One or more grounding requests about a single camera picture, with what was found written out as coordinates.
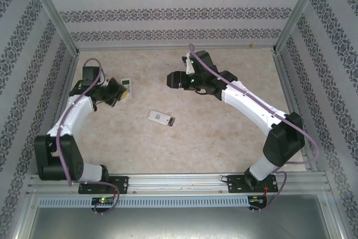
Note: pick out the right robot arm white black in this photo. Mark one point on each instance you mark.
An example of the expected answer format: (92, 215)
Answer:
(246, 102)

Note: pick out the aluminium table edge rail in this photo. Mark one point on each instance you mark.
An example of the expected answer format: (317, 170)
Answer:
(65, 102)
(140, 49)
(291, 104)

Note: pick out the aluminium frame post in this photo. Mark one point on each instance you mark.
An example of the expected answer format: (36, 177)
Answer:
(299, 12)
(53, 15)

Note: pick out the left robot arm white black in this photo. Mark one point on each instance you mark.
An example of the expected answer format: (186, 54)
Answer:
(78, 113)

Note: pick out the left circuit board green light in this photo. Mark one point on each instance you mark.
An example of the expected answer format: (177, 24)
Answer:
(103, 200)

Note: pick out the white remote control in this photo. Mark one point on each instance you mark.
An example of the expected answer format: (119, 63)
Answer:
(127, 83)
(158, 116)

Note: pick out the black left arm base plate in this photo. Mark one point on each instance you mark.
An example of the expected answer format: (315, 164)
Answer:
(121, 184)

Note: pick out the grey metal sheet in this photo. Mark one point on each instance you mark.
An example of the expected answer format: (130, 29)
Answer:
(179, 222)

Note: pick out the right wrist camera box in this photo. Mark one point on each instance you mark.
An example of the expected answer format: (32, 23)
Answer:
(189, 66)

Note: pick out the aluminium mounting rail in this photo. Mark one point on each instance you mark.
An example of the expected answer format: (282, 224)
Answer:
(179, 183)

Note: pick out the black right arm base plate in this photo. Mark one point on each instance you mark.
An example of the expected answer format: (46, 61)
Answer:
(236, 184)

